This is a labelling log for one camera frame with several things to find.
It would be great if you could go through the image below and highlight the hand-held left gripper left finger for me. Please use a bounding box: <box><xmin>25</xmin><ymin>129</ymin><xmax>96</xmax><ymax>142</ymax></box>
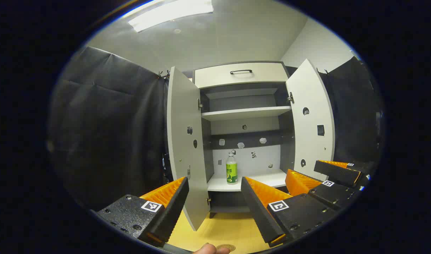
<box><xmin>97</xmin><ymin>176</ymin><xmax>190</xmax><ymax>247</ymax></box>

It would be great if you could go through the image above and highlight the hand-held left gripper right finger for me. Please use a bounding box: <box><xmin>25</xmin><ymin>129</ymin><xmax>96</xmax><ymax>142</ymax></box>
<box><xmin>241</xmin><ymin>176</ymin><xmax>338</xmax><ymax>247</ymax></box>

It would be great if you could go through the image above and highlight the grey door with headphone sticker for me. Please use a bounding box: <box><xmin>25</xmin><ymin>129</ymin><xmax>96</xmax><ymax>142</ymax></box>
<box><xmin>285</xmin><ymin>59</ymin><xmax>335</xmax><ymax>182</ymax></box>

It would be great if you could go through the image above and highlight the green label plastic bottle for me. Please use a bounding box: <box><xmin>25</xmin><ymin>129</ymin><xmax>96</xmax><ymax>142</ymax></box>
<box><xmin>226</xmin><ymin>151</ymin><xmax>238</xmax><ymax>185</ymax></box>

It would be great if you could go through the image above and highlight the grey door with camera sticker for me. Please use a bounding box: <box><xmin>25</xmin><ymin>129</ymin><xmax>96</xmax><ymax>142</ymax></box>
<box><xmin>167</xmin><ymin>66</ymin><xmax>211</xmax><ymax>231</ymax></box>

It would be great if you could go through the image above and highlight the grey cabinet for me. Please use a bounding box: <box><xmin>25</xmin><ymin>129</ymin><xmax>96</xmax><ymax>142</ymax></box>
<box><xmin>193</xmin><ymin>61</ymin><xmax>297</xmax><ymax>219</ymax></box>

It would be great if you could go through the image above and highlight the grey cabinet drawer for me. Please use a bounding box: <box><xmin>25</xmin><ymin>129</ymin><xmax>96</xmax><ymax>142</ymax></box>
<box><xmin>194</xmin><ymin>62</ymin><xmax>289</xmax><ymax>89</ymax></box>

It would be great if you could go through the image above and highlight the ceiling light panel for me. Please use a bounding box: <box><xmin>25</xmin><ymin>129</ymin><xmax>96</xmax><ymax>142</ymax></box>
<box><xmin>128</xmin><ymin>0</ymin><xmax>214</xmax><ymax>33</ymax></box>

